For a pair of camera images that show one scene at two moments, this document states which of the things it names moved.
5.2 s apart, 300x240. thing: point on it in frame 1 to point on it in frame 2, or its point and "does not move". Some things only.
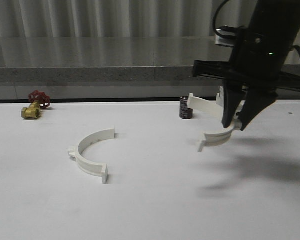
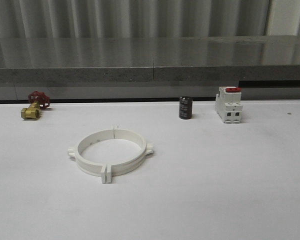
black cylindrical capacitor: x=185 y=112 does not move
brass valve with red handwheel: x=39 y=100 does not move
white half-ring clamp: x=212 y=139 to x=118 y=169
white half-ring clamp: x=88 y=139 does not move
